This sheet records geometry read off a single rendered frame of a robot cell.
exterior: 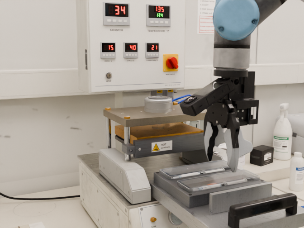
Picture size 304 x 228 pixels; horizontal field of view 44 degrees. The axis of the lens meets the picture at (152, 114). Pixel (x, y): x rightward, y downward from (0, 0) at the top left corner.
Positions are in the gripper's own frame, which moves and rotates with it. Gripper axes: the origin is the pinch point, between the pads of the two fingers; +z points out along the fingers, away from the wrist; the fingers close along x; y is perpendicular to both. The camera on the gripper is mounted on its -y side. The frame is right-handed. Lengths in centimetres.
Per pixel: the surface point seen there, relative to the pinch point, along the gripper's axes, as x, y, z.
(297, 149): 57, 84, 20
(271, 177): 46, 60, 27
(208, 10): 78, 48, -41
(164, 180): 6.7, -9.7, 4.9
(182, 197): -1.6, -9.7, 5.9
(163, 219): 8.6, -8.7, 15.3
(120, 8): 42, -6, -36
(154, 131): 26.0, -2.8, -1.6
